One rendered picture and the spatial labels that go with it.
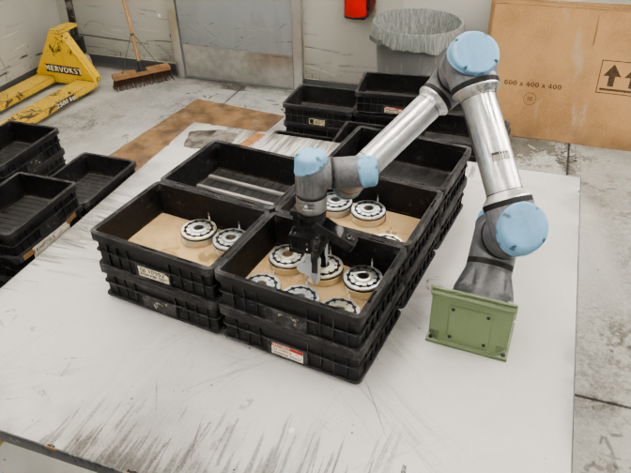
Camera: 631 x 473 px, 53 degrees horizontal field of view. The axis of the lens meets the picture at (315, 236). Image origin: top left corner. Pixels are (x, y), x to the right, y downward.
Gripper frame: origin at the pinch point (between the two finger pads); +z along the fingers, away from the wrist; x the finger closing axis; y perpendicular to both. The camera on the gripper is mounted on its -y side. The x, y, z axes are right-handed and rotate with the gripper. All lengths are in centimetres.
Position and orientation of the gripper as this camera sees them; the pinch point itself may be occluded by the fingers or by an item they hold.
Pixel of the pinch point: (321, 275)
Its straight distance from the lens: 165.0
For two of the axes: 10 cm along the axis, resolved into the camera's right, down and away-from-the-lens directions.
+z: 0.2, 8.1, 5.8
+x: -3.3, 5.5, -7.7
